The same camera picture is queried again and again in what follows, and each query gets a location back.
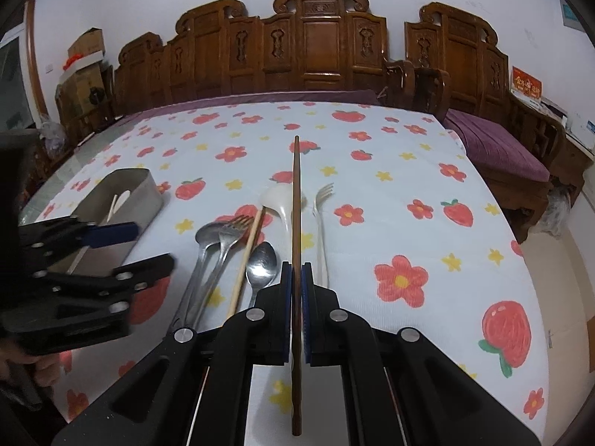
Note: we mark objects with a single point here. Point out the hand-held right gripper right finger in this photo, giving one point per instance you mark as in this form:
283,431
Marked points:
307,311

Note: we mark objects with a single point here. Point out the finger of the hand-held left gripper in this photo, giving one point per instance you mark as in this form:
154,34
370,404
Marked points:
116,234
144,269

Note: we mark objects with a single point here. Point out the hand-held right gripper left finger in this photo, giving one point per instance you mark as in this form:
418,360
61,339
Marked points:
286,311

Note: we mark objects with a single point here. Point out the stainless steel utensil container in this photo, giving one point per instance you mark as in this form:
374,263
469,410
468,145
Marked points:
139,195

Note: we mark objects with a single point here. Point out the light wooden chopstick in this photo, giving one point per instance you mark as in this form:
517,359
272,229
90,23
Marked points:
112,209
248,255

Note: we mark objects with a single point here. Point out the large metal spoon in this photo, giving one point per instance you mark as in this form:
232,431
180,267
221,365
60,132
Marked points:
210,233

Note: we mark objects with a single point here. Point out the metal fork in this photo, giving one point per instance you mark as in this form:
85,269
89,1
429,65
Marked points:
236,226

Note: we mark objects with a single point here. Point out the dark brown wooden chopstick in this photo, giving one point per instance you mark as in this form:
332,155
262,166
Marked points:
296,195

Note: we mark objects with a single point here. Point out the person's left hand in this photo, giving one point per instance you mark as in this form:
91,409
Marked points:
46,369

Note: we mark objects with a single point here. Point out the white plastic fork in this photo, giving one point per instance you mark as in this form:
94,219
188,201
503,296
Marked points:
320,237

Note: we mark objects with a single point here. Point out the dark wooden side chair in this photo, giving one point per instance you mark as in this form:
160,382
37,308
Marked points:
93,116

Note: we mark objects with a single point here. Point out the floral strawberry tablecloth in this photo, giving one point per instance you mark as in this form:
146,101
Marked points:
372,223

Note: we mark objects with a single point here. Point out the white plastic spoon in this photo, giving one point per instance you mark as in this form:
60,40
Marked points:
278,202

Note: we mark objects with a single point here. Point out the large cardboard box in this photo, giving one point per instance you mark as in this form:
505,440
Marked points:
79,86

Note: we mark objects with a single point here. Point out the small cardboard box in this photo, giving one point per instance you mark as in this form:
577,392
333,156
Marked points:
86,44

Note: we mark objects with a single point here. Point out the purple bench cushion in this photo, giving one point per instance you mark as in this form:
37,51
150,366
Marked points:
279,96

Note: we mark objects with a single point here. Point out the purple armchair cushion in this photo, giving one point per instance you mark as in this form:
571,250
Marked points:
492,148

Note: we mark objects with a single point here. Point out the carved wooden sofa bench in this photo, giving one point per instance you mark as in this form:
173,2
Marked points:
320,42

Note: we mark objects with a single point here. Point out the clear plastic bag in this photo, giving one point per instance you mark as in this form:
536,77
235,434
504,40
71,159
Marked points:
559,213

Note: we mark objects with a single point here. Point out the carved wooden armchair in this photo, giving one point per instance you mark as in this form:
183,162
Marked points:
465,55

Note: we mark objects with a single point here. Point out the red printed box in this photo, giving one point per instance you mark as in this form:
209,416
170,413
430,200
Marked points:
526,83

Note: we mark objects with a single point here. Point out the white appliance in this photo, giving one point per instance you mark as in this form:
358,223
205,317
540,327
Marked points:
571,123

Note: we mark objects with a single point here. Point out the wooden door frame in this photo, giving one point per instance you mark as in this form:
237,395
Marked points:
35,65

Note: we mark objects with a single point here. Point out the teal wall sign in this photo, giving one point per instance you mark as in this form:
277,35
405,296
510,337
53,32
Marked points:
571,14

